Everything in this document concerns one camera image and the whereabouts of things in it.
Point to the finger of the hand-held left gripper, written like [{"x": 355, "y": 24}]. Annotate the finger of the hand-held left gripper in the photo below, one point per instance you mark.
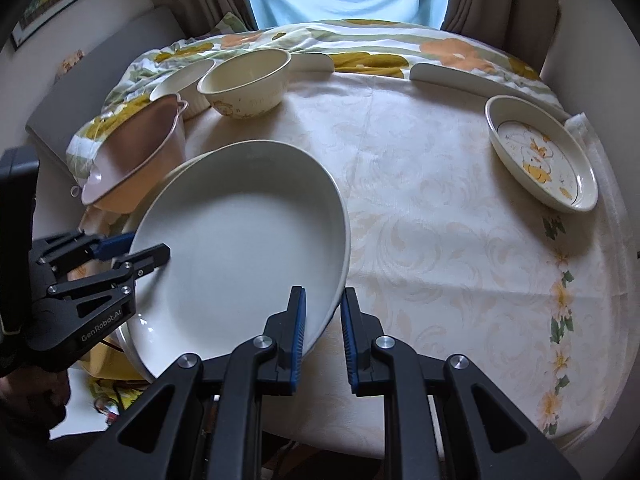
[
  {"x": 115, "y": 245},
  {"x": 147, "y": 259}
]

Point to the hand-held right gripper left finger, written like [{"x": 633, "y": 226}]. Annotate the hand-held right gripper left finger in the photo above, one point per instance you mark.
[{"x": 299, "y": 340}]

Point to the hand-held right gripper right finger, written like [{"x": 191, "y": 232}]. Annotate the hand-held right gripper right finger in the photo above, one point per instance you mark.
[{"x": 348, "y": 345}]

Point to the large white plate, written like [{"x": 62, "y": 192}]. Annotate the large white plate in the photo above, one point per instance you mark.
[
  {"x": 131, "y": 350},
  {"x": 235, "y": 240}
]

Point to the white ribbed bowl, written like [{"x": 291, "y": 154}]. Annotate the white ribbed bowl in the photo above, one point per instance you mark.
[{"x": 185, "y": 82}]

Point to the cream printed bowl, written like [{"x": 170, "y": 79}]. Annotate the cream printed bowl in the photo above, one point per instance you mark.
[{"x": 250, "y": 87}]

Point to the bear print plate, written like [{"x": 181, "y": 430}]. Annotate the bear print plate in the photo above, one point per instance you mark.
[{"x": 540, "y": 155}]

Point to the person's left hand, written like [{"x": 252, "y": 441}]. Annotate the person's left hand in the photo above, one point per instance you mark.
[{"x": 35, "y": 400}]

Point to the yellow cushion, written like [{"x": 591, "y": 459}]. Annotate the yellow cushion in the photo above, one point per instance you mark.
[{"x": 107, "y": 365}]

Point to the cream floral tablecloth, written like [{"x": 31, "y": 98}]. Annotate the cream floral tablecloth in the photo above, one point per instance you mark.
[{"x": 425, "y": 235}]

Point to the grey sofa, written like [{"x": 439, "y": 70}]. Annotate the grey sofa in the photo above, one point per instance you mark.
[{"x": 100, "y": 75}]

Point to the floral striped blanket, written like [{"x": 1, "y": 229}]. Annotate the floral striped blanket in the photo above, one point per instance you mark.
[{"x": 360, "y": 40}]

